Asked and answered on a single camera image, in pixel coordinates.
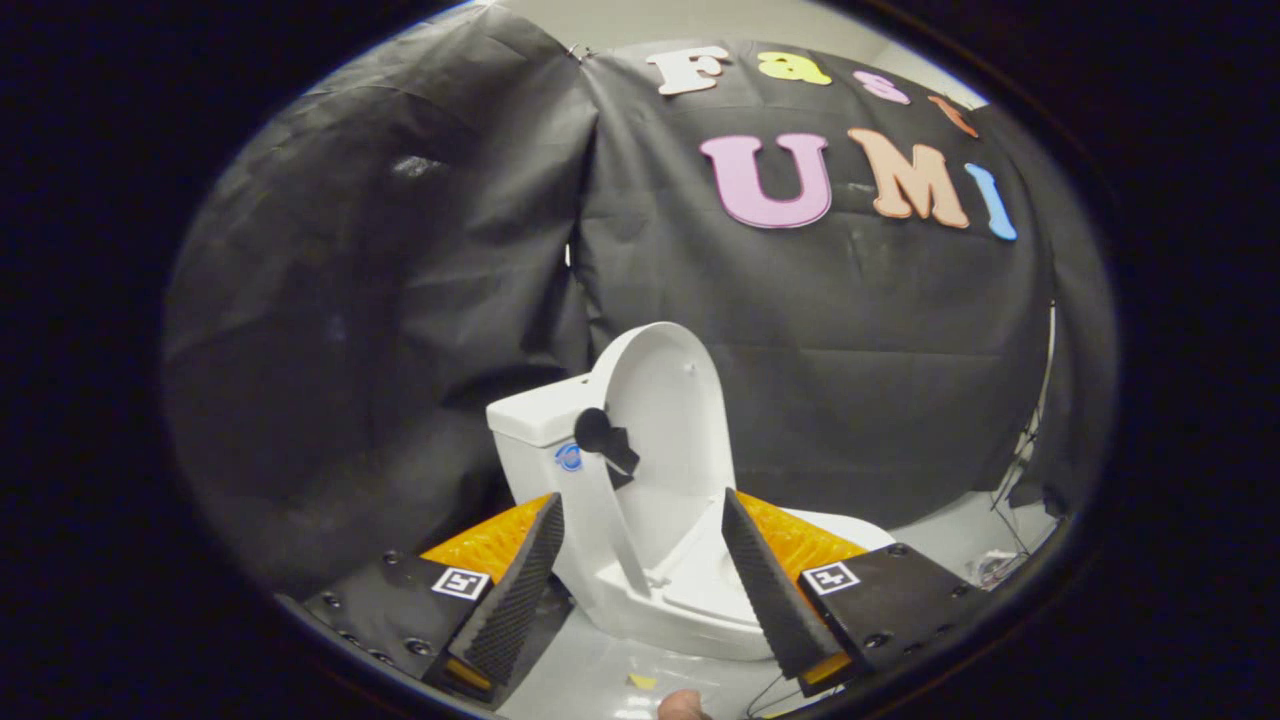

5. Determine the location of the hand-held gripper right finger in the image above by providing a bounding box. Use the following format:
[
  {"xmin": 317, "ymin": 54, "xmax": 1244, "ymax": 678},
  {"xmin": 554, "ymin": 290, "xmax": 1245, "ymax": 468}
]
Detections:
[{"xmin": 720, "ymin": 488, "xmax": 987, "ymax": 699}]

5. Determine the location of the thin metal stand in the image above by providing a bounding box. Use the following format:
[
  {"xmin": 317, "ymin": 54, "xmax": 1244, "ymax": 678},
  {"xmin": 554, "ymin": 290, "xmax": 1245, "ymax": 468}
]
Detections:
[{"xmin": 990, "ymin": 300, "xmax": 1059, "ymax": 513}]

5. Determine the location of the white toilet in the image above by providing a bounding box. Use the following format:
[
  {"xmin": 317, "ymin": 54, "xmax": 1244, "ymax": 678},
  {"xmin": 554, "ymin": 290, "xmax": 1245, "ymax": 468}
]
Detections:
[{"xmin": 486, "ymin": 372, "xmax": 897, "ymax": 662}]

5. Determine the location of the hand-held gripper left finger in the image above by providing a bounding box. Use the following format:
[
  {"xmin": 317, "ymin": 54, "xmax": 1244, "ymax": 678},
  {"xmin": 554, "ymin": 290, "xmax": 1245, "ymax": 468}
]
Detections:
[{"xmin": 298, "ymin": 491, "xmax": 567, "ymax": 707}]

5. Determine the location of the tangle of thin cables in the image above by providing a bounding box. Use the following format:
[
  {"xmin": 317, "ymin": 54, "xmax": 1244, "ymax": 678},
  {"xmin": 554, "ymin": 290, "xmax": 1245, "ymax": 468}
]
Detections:
[{"xmin": 745, "ymin": 548, "xmax": 1033, "ymax": 720}]

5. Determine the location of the black backdrop cloth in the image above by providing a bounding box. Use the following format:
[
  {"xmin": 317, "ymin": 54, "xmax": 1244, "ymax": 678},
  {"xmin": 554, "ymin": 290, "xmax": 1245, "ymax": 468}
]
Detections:
[{"xmin": 162, "ymin": 5, "xmax": 1119, "ymax": 601}]

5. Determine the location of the black lid handle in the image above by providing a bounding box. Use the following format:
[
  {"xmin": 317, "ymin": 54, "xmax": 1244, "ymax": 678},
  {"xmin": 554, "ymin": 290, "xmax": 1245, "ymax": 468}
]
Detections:
[{"xmin": 574, "ymin": 407, "xmax": 642, "ymax": 491}]

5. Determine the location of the white toilet lid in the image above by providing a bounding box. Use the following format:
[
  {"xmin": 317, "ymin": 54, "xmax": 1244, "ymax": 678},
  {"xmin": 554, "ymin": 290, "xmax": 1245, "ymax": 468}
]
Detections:
[{"xmin": 588, "ymin": 321, "xmax": 739, "ymax": 601}]

